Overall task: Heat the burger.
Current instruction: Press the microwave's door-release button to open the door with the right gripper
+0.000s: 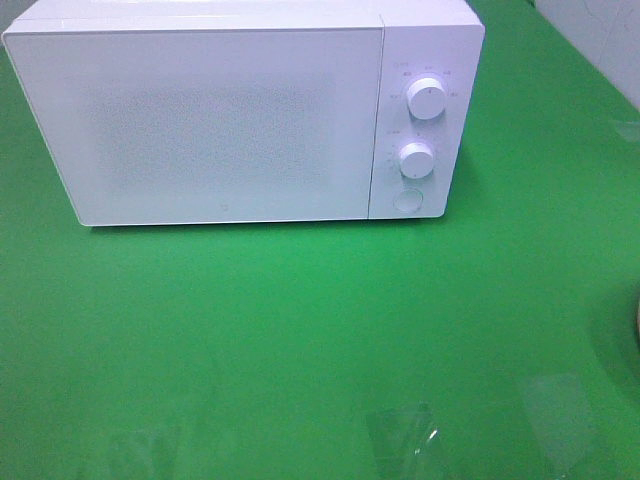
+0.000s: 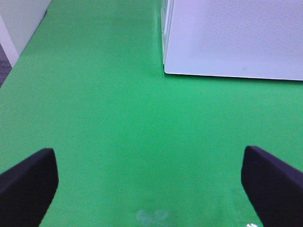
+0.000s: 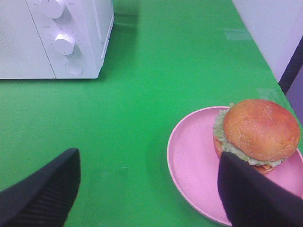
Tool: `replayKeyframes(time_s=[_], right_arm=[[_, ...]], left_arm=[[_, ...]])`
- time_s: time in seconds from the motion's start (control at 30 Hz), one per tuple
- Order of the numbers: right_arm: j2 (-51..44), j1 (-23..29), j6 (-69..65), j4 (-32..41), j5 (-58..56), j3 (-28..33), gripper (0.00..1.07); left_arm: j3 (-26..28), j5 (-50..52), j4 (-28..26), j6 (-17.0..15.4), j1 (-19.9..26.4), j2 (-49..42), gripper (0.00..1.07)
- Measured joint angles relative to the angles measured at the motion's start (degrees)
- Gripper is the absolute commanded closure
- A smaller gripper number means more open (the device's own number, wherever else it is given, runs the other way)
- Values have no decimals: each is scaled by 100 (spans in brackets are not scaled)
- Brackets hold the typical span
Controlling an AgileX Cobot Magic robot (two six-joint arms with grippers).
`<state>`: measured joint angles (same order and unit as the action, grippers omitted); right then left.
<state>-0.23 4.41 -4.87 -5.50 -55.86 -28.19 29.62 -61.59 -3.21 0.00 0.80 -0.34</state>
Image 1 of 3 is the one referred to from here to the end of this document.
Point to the pink plate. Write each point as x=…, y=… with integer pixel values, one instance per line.
x=636, y=321

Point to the small white lower knob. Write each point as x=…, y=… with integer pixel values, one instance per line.
x=416, y=160

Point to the white microwave door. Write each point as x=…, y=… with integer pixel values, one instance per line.
x=201, y=127

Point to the white microwave oven body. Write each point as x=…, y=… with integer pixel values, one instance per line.
x=420, y=38

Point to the large white upper knob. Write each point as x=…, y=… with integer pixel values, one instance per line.
x=426, y=98

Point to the round door release button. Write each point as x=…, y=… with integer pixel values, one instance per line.
x=408, y=201

